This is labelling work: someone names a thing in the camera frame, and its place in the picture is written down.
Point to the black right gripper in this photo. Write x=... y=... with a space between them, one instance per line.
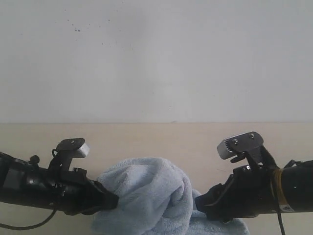
x=245 y=194

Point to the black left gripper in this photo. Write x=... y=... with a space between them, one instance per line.
x=73 y=193

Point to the light blue terry towel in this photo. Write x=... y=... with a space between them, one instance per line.
x=155 y=198

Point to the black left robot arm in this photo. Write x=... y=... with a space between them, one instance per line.
x=24 y=183

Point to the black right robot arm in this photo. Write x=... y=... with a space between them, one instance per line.
x=293 y=187

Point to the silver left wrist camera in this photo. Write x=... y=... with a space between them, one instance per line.
x=66 y=150

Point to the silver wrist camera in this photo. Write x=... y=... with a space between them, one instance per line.
x=66 y=150
x=243 y=146

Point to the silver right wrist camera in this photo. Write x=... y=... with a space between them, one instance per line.
x=243 y=146

